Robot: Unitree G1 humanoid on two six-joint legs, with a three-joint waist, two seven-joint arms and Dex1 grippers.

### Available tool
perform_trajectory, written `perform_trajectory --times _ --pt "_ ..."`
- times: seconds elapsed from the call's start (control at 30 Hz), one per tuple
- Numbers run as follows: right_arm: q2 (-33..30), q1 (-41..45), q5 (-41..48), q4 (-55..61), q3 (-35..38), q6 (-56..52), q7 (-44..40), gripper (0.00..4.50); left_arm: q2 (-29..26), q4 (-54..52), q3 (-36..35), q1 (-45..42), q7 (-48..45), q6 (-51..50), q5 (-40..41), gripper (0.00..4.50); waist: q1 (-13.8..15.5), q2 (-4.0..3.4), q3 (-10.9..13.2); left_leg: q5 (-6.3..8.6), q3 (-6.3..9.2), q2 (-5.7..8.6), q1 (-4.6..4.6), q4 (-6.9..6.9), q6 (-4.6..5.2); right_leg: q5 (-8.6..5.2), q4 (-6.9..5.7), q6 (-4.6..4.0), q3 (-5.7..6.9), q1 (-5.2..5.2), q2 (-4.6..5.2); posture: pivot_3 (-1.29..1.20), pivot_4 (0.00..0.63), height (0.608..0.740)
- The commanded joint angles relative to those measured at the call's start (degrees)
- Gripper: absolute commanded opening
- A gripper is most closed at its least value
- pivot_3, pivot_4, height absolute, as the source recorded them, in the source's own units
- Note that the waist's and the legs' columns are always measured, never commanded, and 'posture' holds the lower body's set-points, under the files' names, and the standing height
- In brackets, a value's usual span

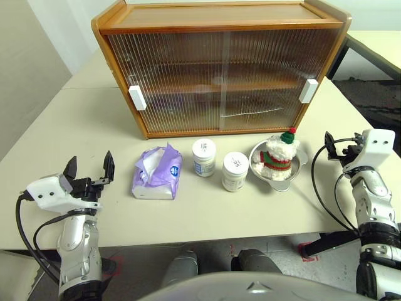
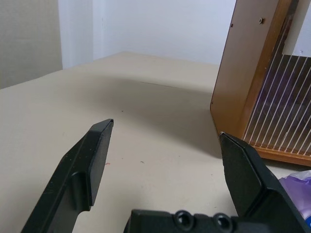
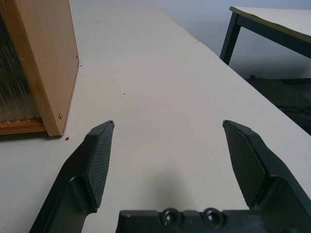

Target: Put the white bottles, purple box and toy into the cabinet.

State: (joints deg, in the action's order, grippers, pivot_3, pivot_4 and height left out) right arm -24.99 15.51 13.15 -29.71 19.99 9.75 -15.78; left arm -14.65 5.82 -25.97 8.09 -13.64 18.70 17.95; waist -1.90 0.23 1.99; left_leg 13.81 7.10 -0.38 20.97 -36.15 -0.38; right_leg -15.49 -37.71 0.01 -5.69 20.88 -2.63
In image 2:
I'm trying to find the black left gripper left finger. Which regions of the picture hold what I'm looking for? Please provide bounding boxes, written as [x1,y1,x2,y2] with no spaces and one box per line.
[20,118,115,233]

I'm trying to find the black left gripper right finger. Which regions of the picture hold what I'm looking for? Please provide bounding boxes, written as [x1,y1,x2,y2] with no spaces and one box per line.
[219,131,311,233]

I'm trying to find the purple tissue pack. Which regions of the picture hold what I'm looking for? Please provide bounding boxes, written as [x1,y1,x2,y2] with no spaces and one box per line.
[278,169,311,228]

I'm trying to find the clear ribbed plastic panel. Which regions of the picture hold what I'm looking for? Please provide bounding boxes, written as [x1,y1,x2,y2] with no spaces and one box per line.
[244,0,311,156]

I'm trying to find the brown wooden cabinet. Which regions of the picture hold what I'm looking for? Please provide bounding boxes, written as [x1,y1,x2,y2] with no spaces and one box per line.
[210,0,311,167]

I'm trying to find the white block door handle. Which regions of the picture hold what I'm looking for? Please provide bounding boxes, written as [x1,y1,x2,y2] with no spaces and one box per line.
[282,0,311,58]

